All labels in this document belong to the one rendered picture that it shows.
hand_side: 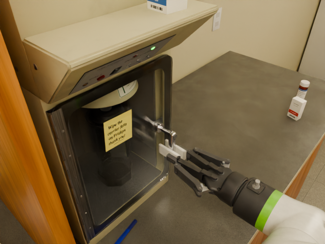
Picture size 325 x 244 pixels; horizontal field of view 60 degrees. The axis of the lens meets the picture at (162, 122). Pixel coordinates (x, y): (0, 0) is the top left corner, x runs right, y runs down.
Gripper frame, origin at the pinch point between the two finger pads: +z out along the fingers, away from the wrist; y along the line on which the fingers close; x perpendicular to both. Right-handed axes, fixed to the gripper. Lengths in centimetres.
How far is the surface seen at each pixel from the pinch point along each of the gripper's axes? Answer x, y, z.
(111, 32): -36.6, 16.8, -1.9
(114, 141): -10.4, 14.4, 4.4
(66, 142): -17.1, 24.8, 4.4
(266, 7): 5, -158, 49
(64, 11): -38.5, 19.4, 5.6
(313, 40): 64, -284, 42
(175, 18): -36.6, 6.0, -4.8
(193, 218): 20.4, 0.5, -8.9
